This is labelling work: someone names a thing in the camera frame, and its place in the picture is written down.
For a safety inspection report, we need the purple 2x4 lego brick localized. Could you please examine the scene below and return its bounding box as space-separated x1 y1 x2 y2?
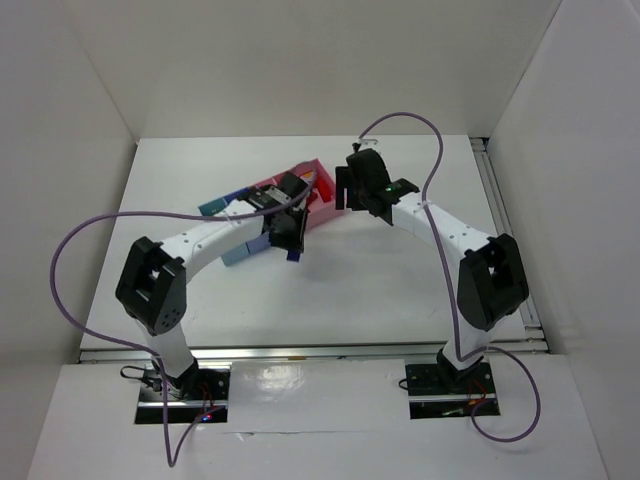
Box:
286 250 302 262

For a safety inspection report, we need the red lego with side studs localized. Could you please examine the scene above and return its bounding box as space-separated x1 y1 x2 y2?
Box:
317 181 332 203

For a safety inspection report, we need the red curved decorated lego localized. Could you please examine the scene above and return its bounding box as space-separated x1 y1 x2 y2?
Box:
301 171 316 184

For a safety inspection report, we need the red 2x4 lego brick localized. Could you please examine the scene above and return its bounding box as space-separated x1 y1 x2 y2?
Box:
307 192 318 206

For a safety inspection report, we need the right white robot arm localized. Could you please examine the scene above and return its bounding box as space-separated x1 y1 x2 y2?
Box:
336 143 529 385

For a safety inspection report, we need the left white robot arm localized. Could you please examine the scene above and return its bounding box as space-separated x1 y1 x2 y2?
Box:
115 171 316 397

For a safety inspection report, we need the large pink container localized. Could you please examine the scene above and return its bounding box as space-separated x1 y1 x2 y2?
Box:
292 159 342 230

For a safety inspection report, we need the narrow pink container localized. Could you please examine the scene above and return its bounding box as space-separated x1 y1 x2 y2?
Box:
253 172 284 188

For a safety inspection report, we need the dark blue container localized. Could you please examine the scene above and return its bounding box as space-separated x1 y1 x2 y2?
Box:
227 187 274 256

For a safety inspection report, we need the light blue container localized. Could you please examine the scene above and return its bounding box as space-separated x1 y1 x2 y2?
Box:
198 194 249 267

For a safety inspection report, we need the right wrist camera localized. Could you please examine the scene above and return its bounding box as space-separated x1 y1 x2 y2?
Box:
352 138 378 152

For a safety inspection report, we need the right side aluminium rail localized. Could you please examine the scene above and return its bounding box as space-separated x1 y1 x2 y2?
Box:
469 137 547 344

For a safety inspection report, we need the aluminium rail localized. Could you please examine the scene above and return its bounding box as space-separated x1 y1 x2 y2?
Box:
469 137 547 344
79 340 550 362

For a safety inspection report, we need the front aluminium rail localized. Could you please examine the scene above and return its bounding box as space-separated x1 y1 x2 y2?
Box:
79 340 550 362

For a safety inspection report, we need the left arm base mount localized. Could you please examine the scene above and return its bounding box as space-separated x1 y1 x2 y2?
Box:
120 365 231 425

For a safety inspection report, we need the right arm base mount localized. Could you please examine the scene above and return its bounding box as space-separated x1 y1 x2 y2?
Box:
398 362 500 420

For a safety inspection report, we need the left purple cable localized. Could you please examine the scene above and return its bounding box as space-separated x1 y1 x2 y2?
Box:
51 179 321 467

